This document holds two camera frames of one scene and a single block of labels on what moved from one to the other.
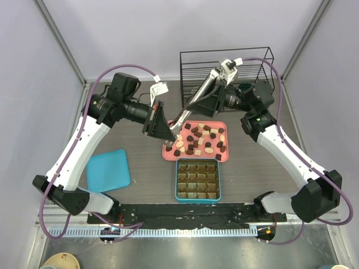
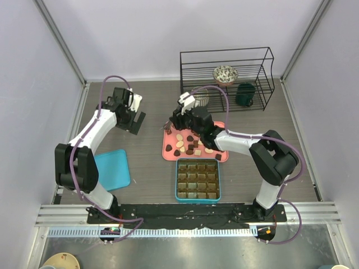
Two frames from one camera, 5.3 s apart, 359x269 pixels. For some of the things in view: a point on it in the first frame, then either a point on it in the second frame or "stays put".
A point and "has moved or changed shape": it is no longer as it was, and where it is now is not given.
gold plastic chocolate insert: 197,179 stays put
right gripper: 209,105 → 178,119
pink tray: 201,140 stays put
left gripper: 162,129 → 132,126
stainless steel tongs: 175,126 has moved or changed shape
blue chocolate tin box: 197,181 stays put
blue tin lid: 107,171 stays put
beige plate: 63,260 stays put
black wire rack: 255,64 stays put
